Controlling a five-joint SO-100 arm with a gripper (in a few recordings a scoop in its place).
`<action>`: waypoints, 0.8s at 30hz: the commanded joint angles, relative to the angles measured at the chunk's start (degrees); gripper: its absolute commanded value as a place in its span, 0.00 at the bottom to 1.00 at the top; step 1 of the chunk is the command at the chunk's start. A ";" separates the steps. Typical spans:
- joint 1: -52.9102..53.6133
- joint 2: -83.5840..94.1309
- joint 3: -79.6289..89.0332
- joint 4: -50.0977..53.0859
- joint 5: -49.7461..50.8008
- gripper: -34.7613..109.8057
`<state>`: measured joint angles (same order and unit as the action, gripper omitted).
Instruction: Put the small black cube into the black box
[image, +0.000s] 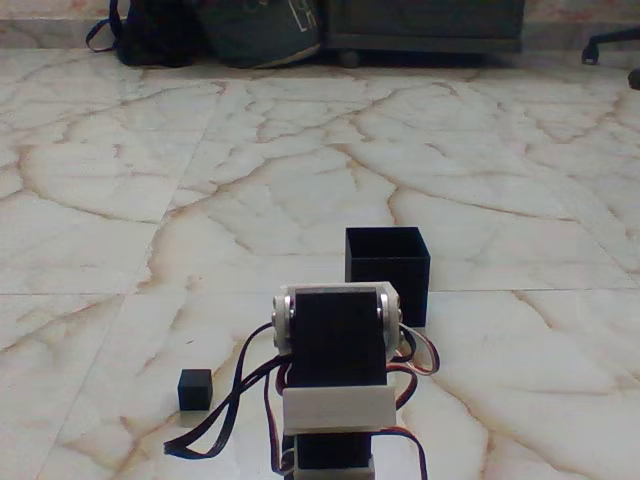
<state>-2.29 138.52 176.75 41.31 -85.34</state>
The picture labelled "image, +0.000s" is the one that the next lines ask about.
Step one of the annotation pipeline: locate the small black cube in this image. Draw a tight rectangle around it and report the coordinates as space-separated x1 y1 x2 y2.
178 368 215 414

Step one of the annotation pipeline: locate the grey green fabric bag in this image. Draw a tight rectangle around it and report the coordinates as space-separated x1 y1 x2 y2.
192 0 324 70

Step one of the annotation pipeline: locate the dark wooden cabinet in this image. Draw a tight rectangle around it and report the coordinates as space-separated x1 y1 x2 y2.
319 0 524 57

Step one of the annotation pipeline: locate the black backpack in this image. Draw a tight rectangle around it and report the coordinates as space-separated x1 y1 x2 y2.
85 0 202 69

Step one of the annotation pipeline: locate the black box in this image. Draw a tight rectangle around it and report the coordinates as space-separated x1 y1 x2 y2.
344 226 431 329

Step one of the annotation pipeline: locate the dark looped arm cable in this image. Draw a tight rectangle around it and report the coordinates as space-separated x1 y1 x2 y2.
162 322 297 459

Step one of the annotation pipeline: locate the red brown servo cable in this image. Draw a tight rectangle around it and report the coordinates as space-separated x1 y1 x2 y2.
372 425 432 480
387 323 442 389

